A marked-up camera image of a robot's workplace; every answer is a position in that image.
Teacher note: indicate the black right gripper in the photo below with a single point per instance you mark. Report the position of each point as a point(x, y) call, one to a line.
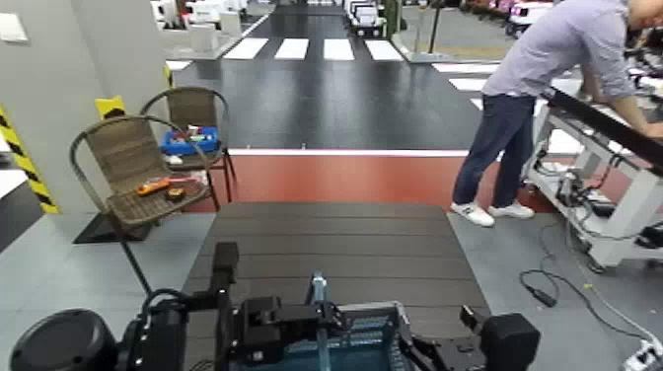
point(458, 355)

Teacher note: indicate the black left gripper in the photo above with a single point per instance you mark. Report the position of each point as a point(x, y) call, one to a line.
point(264, 324)

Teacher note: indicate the blue grey folding crate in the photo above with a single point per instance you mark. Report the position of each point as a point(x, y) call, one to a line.
point(362, 342)

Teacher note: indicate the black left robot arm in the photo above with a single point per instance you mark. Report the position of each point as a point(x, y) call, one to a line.
point(65, 342)

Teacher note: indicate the yellow black tape measure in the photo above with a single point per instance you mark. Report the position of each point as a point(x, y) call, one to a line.
point(175, 194)

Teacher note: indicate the orange hand tool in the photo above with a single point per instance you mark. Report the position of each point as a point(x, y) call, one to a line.
point(155, 186)

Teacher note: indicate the small white object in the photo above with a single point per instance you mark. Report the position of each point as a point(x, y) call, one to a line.
point(174, 159)

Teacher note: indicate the blue plastic parts tray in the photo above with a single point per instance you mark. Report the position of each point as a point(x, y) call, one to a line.
point(189, 142)

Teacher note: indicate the white power strip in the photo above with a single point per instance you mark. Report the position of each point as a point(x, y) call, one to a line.
point(645, 357)

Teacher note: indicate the brown wicker chair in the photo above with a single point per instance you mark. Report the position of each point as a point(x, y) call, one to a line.
point(135, 171)
point(194, 111)

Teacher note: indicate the black slanted board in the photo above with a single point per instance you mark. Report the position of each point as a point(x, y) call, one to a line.
point(606, 127)

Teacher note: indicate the white small vehicle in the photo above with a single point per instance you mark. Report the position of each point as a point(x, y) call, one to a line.
point(365, 18)

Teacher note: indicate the black pole stand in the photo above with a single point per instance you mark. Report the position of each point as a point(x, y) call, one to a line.
point(432, 31)

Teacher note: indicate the person in grey shirt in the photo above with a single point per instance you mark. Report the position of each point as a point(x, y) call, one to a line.
point(538, 67)

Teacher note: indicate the yellow black corner bumper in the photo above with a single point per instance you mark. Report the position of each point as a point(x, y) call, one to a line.
point(110, 106)

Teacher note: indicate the white box cabinet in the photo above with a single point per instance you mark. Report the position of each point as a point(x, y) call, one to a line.
point(203, 37)

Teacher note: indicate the yellow black striped corner guard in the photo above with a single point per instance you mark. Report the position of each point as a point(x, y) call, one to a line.
point(23, 160)

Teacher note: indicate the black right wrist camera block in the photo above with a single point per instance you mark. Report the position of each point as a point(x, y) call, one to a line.
point(470, 318)

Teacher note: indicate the black wrist camera block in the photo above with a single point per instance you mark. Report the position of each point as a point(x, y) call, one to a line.
point(226, 264)
point(470, 318)

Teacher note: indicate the black left wrist camera block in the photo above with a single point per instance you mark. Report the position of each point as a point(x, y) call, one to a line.
point(226, 264)

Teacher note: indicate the white metal frame workstation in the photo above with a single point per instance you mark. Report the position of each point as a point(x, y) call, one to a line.
point(616, 217)

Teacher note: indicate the white wall plate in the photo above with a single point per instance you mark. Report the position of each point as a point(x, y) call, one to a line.
point(11, 27)

